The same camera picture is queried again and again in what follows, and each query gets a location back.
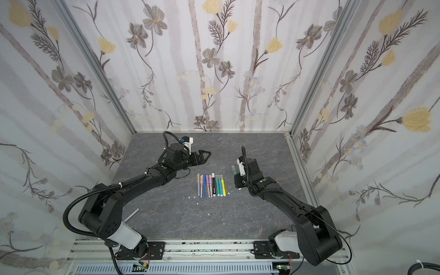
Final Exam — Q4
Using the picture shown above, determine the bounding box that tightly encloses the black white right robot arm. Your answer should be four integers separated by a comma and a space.
234, 157, 343, 266

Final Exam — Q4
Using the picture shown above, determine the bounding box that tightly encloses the purple capped pink pen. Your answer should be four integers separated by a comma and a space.
206, 175, 209, 198

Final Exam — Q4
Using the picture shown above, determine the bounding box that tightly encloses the white slotted cable duct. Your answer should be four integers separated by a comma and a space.
74, 262, 280, 275

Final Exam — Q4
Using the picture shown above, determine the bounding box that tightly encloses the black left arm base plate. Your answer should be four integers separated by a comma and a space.
115, 240, 166, 261

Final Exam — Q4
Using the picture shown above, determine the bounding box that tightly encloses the black cable bottom right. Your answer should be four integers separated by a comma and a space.
407, 261, 440, 275

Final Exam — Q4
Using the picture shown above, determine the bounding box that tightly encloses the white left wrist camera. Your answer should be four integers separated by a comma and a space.
180, 136, 194, 154

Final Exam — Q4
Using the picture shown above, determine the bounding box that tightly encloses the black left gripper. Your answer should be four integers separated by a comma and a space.
173, 151, 211, 173

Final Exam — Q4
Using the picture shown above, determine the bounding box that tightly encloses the aluminium front rail frame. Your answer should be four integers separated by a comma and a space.
61, 239, 355, 275

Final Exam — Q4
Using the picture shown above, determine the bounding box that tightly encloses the black corrugated left cable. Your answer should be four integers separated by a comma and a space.
62, 173, 152, 275

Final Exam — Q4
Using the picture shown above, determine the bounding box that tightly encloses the teal green highlighter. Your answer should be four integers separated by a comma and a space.
214, 174, 221, 197

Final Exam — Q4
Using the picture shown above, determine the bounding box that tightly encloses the dark blue pen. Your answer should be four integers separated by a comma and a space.
202, 175, 207, 198

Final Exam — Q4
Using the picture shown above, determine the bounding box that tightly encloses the black pen white cap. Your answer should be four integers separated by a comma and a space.
211, 173, 217, 197

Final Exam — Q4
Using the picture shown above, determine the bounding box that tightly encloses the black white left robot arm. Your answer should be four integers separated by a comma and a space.
79, 143, 211, 259

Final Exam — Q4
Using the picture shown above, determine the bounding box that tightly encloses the light blue highlighter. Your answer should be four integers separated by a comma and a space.
217, 175, 223, 197

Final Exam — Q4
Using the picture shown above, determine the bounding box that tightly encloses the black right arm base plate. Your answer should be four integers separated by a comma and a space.
251, 241, 300, 260

